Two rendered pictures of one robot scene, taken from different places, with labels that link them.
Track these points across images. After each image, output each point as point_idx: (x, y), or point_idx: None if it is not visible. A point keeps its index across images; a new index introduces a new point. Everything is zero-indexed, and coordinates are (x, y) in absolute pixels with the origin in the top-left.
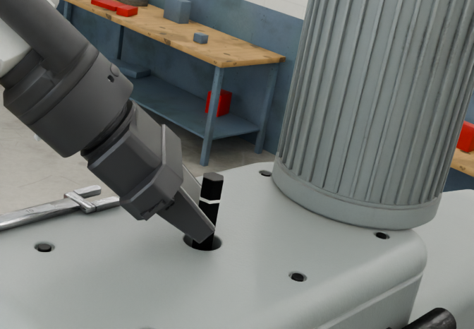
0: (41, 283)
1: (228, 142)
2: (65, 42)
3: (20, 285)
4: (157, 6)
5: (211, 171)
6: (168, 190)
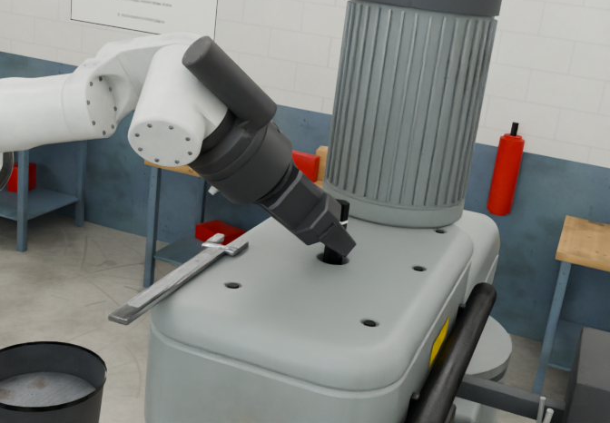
0: (263, 308)
1: (42, 221)
2: (266, 103)
3: (251, 312)
4: None
5: (33, 256)
6: (336, 213)
